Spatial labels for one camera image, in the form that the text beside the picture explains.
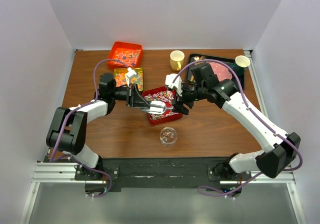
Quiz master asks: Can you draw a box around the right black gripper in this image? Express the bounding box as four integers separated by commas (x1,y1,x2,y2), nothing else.
171,82,207,115

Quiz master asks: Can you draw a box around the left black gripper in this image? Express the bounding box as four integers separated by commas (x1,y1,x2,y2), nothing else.
110,83,150,109

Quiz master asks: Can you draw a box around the silver metal scoop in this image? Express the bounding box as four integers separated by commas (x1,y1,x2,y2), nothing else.
141,101,173,115

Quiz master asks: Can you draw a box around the red tray of lollipops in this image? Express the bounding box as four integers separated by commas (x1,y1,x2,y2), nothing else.
142,86,183,125

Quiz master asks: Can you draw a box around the clear plastic jar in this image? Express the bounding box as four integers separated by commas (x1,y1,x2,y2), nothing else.
159,127,178,147

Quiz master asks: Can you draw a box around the gold tin of gummies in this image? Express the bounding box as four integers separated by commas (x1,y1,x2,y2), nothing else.
113,68,144,92

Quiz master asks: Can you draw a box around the orange tray of candies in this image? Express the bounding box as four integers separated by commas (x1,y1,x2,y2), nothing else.
108,41,143,68

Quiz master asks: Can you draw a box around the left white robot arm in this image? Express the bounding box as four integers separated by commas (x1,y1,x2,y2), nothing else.
46,73,151,180

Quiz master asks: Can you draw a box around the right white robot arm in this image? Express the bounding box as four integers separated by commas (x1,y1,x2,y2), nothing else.
165,64,301,180

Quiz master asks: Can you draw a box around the yellow mug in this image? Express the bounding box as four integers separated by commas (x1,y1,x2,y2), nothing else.
170,50,185,71

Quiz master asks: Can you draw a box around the black serving tray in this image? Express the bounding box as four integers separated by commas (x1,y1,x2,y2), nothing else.
185,53,245,88

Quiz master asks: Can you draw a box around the pink dotted plate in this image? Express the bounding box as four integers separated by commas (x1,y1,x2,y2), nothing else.
208,62,233,82

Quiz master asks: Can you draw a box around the dark green mug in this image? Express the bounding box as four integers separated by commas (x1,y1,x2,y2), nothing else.
231,55,251,77

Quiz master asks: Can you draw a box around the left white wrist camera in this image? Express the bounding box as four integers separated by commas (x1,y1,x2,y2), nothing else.
125,67,137,87

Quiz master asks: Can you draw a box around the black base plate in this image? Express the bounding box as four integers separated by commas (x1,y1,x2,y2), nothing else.
74,157,253,193

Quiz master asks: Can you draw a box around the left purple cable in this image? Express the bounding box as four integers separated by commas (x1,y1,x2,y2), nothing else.
49,58,113,198

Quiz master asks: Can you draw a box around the aluminium frame rail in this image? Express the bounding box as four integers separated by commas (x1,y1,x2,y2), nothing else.
31,162,296,184

